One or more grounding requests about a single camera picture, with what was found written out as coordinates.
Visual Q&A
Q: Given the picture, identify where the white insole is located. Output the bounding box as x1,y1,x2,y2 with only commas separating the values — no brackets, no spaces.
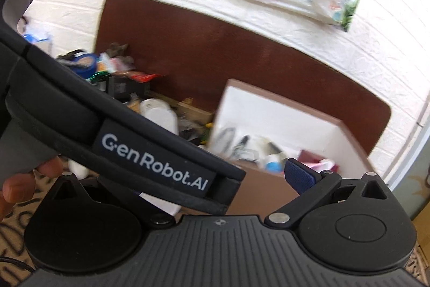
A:
139,98,178,136

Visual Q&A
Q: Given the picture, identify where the black case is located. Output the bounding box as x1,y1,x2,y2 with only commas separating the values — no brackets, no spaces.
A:
108,75,151,102

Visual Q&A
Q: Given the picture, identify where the dark brown headboard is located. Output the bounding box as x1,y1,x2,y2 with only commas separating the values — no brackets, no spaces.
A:
92,0,392,160

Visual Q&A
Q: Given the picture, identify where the blue tape roll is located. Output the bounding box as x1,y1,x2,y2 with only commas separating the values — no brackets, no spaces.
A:
69,52,99,76

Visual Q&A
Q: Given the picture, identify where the blue tissue pack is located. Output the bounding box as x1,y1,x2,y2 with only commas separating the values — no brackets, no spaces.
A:
20,24,54,54

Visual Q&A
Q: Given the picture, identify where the letter print blanket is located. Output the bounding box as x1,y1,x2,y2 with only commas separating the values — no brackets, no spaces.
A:
0,169,430,279

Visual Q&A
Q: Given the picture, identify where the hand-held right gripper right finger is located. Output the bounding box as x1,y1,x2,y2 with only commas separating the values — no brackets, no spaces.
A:
265,158,390,229

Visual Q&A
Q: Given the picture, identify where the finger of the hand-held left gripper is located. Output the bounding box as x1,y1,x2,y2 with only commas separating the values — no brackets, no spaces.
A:
206,177,241,208

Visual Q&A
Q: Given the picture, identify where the red snack packet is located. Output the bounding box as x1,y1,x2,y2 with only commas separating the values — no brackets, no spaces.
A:
126,70,162,83

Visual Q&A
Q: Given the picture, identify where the person's left hand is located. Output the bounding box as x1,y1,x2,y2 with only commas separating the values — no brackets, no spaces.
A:
0,156,64,224

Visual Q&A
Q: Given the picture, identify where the brown cardboard box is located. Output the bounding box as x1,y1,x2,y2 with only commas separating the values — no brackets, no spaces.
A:
208,79,377,217

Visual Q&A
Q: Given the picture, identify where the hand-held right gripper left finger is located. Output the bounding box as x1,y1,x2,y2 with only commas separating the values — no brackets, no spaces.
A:
44,173,175,228

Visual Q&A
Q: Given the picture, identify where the blue and white bottle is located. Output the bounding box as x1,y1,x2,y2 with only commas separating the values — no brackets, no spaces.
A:
265,138,285,174

